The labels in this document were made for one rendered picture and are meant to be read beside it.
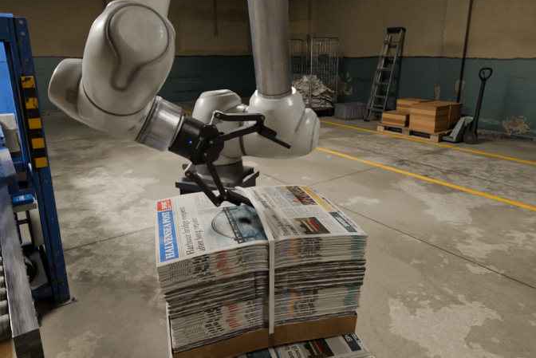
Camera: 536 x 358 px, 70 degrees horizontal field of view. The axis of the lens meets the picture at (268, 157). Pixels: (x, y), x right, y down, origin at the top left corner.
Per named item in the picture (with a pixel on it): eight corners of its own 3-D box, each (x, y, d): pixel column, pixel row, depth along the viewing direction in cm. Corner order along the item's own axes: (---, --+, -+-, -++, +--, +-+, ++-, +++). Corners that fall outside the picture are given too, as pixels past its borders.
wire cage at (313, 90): (336, 116, 862) (340, 37, 817) (309, 119, 815) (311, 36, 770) (301, 110, 957) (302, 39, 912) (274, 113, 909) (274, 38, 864)
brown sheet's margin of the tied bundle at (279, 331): (250, 266, 100) (250, 251, 99) (285, 343, 73) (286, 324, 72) (227, 270, 98) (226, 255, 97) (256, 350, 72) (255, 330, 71)
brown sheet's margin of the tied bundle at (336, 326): (303, 261, 104) (305, 247, 103) (356, 332, 78) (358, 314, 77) (246, 266, 100) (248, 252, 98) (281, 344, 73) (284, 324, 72)
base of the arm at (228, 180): (198, 164, 137) (197, 149, 135) (255, 170, 130) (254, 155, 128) (168, 179, 120) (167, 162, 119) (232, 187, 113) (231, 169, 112)
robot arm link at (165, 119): (135, 135, 73) (164, 147, 75) (134, 147, 64) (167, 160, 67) (155, 92, 72) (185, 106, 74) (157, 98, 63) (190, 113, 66)
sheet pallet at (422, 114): (463, 136, 657) (468, 103, 642) (437, 143, 610) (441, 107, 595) (403, 126, 751) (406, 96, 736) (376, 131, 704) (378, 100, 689)
